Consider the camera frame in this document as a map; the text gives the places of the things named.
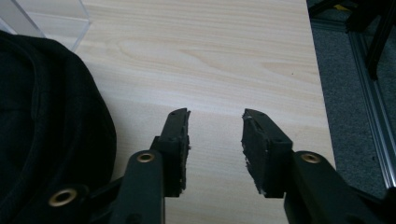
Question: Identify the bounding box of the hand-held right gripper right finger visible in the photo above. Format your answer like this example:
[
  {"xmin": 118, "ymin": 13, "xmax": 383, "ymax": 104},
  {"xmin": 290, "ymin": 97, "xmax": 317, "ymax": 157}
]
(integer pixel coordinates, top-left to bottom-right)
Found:
[{"xmin": 241, "ymin": 108, "xmax": 294, "ymax": 199}]

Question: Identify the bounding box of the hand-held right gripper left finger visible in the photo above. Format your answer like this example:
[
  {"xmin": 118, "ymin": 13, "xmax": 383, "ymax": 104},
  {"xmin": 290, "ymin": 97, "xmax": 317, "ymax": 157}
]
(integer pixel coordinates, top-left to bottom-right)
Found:
[{"xmin": 149, "ymin": 107, "xmax": 191, "ymax": 199}]

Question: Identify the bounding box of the black backpack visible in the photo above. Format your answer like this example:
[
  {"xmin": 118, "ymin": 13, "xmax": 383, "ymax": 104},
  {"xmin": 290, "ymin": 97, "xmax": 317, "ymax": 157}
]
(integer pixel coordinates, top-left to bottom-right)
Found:
[{"xmin": 0, "ymin": 30, "xmax": 118, "ymax": 224}]

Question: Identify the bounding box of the black metal stand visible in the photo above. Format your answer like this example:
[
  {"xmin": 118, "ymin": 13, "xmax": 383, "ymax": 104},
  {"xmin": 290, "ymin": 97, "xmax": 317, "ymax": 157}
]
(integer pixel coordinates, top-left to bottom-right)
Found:
[{"xmin": 307, "ymin": 0, "xmax": 396, "ymax": 80}]

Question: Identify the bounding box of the clear acrylic box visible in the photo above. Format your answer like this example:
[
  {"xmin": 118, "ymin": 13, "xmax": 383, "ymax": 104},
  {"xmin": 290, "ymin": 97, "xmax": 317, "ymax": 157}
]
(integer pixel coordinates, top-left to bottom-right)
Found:
[{"xmin": 0, "ymin": 0, "xmax": 92, "ymax": 53}]

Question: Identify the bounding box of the aluminium frame rail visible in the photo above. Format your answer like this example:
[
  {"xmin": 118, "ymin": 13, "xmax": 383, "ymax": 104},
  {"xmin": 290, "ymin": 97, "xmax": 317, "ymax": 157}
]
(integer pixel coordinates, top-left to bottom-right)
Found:
[{"xmin": 309, "ymin": 18, "xmax": 396, "ymax": 189}]

